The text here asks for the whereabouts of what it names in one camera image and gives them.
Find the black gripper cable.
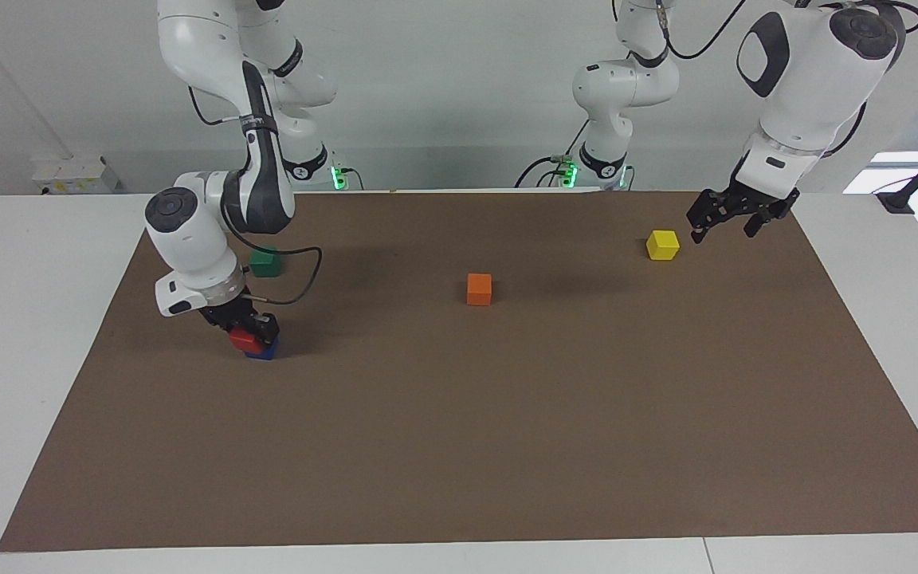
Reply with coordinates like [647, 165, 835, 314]
[187, 83, 324, 306]
[610, 0, 918, 159]

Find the brown table mat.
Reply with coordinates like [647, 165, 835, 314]
[0, 189, 918, 554]

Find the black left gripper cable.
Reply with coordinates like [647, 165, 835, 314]
[610, 0, 918, 159]

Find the yellow wooden block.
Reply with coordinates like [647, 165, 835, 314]
[646, 230, 681, 261]

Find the black left base cable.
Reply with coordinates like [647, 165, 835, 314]
[514, 118, 592, 191]

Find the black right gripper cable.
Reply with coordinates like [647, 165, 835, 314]
[187, 83, 324, 306]

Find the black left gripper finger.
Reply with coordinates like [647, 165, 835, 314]
[744, 202, 791, 238]
[686, 191, 736, 243]

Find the white wall socket box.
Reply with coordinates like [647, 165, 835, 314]
[32, 155, 122, 195]

